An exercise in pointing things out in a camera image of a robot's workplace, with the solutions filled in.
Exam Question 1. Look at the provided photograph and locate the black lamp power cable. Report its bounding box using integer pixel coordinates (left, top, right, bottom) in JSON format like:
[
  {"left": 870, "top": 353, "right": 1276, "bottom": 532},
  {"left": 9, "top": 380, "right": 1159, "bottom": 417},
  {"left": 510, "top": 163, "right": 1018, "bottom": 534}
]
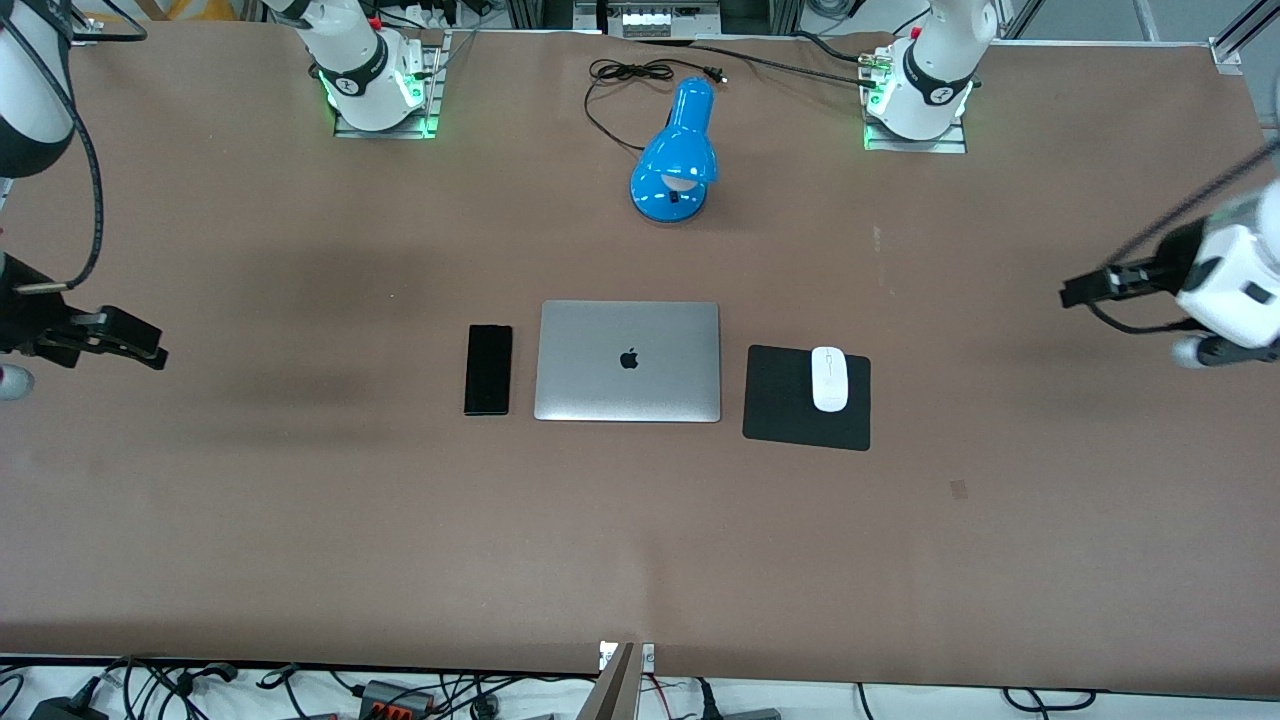
[{"left": 585, "top": 58, "right": 728, "bottom": 154}]

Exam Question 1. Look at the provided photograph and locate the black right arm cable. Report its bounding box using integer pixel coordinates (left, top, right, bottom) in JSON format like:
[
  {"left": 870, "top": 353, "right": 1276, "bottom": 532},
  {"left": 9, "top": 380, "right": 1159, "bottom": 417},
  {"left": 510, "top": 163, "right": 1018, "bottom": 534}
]
[{"left": 5, "top": 15, "right": 105, "bottom": 293}]

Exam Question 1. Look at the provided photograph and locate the blue desk lamp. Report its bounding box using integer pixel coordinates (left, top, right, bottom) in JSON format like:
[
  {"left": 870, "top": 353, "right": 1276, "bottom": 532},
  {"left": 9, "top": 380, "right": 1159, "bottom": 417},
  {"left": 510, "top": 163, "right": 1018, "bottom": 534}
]
[{"left": 630, "top": 77, "right": 719, "bottom": 223}]

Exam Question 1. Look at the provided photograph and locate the black floor cable bundle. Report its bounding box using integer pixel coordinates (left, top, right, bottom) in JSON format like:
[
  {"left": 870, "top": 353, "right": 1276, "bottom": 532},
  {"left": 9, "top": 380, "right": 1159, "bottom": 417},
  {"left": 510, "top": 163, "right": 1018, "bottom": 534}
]
[{"left": 105, "top": 655, "right": 246, "bottom": 720}]

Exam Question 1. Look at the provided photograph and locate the black smartphone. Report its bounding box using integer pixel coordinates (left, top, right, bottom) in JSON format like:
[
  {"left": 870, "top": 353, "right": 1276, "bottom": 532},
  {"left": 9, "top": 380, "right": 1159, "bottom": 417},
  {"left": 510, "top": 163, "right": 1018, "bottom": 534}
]
[{"left": 463, "top": 324, "right": 514, "bottom": 417}]

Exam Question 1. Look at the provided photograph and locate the grey box with orange connectors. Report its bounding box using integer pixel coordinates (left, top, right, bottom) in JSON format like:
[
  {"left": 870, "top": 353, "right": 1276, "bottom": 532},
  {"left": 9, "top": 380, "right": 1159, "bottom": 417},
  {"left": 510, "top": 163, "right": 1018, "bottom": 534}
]
[{"left": 358, "top": 679, "right": 437, "bottom": 720}]

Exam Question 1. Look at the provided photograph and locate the black base supply cable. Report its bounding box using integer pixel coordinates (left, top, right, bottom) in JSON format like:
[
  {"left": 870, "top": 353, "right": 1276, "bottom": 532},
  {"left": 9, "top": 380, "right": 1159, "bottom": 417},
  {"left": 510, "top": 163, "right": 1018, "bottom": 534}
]
[{"left": 638, "top": 36, "right": 883, "bottom": 91}]

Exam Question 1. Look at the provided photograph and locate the black mouse pad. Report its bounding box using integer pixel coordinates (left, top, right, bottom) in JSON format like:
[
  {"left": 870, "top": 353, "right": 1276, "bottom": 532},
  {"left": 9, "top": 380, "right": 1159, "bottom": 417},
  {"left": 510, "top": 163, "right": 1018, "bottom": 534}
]
[{"left": 742, "top": 345, "right": 872, "bottom": 452}]

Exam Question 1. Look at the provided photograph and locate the black power adapter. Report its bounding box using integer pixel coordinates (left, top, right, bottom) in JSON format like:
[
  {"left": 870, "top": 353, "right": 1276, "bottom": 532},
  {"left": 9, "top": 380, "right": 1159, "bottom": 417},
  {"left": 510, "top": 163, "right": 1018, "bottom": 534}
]
[{"left": 28, "top": 690, "right": 109, "bottom": 720}]

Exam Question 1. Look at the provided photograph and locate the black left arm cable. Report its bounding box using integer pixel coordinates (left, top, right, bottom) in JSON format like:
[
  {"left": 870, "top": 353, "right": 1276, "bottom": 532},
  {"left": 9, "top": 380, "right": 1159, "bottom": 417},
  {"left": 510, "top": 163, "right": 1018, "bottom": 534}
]
[{"left": 1085, "top": 135, "right": 1280, "bottom": 336}]

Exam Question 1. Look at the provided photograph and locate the white power strip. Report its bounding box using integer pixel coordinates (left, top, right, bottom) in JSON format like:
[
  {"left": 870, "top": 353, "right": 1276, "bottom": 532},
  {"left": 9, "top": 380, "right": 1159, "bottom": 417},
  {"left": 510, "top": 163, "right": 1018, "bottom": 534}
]
[{"left": 620, "top": 3, "right": 721, "bottom": 39}]

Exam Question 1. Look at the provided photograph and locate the front camera mount post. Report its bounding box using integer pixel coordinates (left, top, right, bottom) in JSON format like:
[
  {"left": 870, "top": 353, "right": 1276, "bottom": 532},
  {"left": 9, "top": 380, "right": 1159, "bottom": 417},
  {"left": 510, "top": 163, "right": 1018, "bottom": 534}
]
[{"left": 590, "top": 640, "right": 657, "bottom": 720}]

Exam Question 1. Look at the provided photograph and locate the white computer mouse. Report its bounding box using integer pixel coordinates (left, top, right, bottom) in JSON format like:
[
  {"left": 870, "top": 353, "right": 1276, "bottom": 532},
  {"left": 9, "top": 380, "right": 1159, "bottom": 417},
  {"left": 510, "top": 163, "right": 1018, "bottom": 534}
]
[{"left": 810, "top": 346, "right": 849, "bottom": 413}]

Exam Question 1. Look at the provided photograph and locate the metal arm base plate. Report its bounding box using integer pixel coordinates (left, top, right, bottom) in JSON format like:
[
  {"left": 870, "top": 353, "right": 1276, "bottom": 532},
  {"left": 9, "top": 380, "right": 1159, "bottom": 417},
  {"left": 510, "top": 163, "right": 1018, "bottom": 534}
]
[
  {"left": 862, "top": 45, "right": 969, "bottom": 155},
  {"left": 333, "top": 30, "right": 446, "bottom": 140}
]

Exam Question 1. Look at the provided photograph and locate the silver laptop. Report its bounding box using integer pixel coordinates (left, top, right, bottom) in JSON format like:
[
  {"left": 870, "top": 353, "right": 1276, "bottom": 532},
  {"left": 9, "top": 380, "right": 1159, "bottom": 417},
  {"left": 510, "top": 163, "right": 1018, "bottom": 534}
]
[{"left": 533, "top": 300, "right": 722, "bottom": 424}]

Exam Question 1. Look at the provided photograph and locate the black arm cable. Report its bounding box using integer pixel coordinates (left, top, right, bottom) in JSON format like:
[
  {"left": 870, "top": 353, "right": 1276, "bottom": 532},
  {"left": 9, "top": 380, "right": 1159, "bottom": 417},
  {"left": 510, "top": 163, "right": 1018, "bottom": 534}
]
[
  {"left": 5, "top": 15, "right": 105, "bottom": 293},
  {"left": 1085, "top": 135, "right": 1280, "bottom": 336}
]

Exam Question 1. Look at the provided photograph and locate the aluminium frame profile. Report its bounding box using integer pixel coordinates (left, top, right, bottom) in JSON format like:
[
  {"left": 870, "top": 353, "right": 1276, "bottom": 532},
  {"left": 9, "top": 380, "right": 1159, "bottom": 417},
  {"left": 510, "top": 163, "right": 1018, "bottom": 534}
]
[{"left": 1208, "top": 0, "right": 1280, "bottom": 73}]

